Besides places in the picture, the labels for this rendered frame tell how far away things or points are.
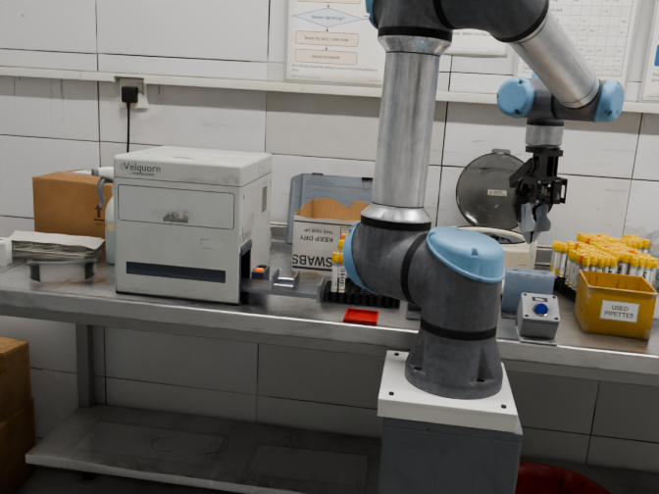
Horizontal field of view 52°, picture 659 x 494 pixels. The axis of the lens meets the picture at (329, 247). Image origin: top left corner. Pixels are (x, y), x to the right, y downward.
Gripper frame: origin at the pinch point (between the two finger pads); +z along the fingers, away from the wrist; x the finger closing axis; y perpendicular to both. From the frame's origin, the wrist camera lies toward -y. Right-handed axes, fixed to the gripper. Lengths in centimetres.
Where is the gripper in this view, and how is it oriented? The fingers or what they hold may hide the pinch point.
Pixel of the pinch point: (529, 237)
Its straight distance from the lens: 153.5
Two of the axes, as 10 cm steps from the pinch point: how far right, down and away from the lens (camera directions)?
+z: -0.4, 9.8, 2.1
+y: 2.1, 2.1, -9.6
